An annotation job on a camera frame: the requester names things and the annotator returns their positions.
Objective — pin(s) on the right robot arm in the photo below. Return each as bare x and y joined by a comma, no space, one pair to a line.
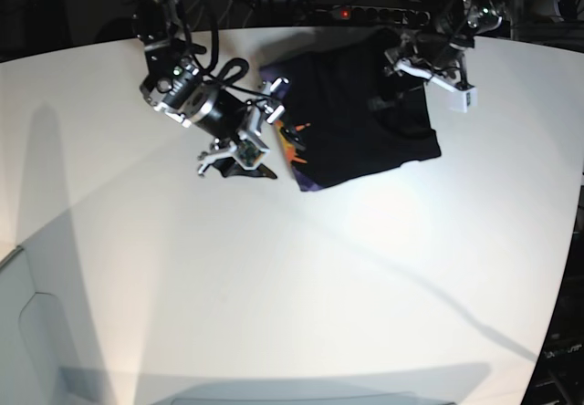
185,83

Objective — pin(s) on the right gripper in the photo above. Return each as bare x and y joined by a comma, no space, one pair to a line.
229,120

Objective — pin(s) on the black T-shirt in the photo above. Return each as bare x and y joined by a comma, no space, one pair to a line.
327,100

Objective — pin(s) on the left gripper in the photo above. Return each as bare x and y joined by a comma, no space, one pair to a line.
436,58

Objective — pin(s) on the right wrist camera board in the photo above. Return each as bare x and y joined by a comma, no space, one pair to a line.
250,155

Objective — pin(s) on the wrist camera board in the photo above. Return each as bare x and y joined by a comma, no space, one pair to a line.
461,100
250,155

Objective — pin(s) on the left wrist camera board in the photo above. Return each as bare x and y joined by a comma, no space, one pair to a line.
461,100

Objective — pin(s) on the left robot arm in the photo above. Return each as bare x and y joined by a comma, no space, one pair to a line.
448,17

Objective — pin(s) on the black power strip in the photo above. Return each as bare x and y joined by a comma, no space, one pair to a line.
370,16

